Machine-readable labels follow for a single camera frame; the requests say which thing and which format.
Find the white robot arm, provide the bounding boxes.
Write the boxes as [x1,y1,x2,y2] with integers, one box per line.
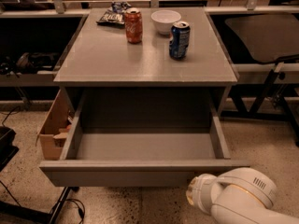
[186,167,299,224]

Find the black floor stand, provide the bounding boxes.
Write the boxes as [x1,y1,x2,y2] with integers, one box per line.
[0,187,79,224]

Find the dark chip bag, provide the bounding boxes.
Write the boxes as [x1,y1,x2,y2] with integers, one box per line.
[96,1,131,26]

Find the cardboard box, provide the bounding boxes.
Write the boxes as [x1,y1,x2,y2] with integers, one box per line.
[38,91,71,161]

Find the blue soda can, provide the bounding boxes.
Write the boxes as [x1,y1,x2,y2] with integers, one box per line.
[169,21,191,60]

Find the white bowl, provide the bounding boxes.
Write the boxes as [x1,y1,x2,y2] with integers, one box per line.
[151,10,181,35]

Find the red cola can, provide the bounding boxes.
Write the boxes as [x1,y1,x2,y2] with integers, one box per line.
[124,7,143,44]

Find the grey drawer cabinet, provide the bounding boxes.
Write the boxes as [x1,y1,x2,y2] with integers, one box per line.
[53,7,239,117]

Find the dark office chair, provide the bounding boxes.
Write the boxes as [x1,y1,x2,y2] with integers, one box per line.
[222,13,298,131]

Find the grey top drawer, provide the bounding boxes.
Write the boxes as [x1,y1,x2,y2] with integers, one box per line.
[40,89,248,187]

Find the black box at left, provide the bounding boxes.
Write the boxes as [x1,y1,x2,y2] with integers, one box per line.
[0,126,19,172]

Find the black cable on floor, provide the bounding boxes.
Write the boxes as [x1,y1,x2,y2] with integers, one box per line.
[46,198,86,224]

